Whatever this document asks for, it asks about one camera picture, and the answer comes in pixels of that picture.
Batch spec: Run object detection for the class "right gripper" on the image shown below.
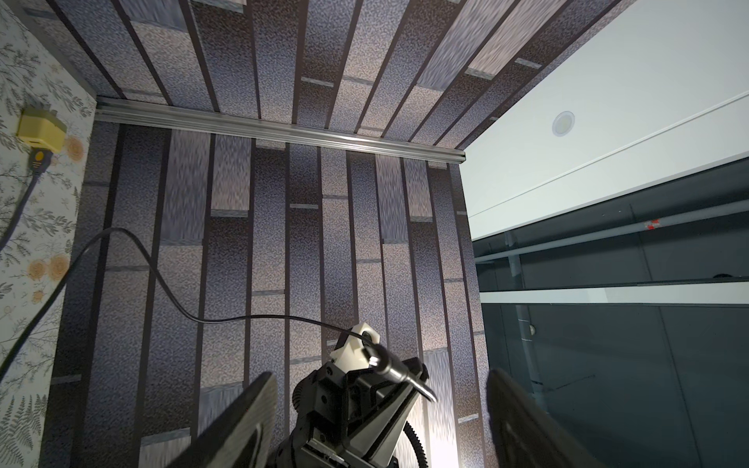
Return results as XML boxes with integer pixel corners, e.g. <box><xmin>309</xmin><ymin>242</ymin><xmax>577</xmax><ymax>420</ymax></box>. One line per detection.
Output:
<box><xmin>170</xmin><ymin>362</ymin><xmax>427</xmax><ymax>468</ymax></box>

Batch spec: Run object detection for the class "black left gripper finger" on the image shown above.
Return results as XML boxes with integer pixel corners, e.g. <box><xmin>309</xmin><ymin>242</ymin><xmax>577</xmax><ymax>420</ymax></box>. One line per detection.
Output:
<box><xmin>487</xmin><ymin>370</ymin><xmax>604</xmax><ymax>467</ymax></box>

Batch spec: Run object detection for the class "yellow charger plug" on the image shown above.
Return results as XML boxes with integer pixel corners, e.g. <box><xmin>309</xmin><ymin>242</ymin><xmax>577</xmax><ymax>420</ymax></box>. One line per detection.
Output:
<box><xmin>17</xmin><ymin>107</ymin><xmax>67</xmax><ymax>153</ymax></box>

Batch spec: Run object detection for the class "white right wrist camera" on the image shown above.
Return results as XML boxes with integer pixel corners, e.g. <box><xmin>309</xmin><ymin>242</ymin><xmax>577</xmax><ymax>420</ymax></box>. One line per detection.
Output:
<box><xmin>330</xmin><ymin>322</ymin><xmax>380</xmax><ymax>374</ymax></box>

